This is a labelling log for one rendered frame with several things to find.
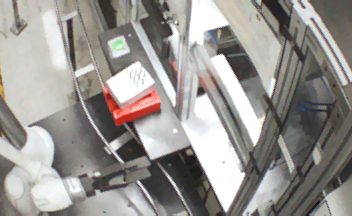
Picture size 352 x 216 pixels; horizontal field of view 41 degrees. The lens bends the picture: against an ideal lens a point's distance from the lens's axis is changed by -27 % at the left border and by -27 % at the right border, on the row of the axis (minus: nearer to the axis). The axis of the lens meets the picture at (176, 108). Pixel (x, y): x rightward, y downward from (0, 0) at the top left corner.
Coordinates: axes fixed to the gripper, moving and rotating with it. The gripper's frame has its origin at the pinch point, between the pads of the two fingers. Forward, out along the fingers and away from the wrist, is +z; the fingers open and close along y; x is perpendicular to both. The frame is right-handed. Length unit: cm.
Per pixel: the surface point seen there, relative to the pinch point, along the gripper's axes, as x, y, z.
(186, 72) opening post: 18.5, 8.8, 21.8
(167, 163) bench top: 15.5, -44.2, 16.3
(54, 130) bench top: 44, -44, -22
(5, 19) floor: 185, -113, -43
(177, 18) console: 23.1, 31.6, 20.2
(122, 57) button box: 43.1, -11.7, 11.2
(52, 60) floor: 124, -113, -10
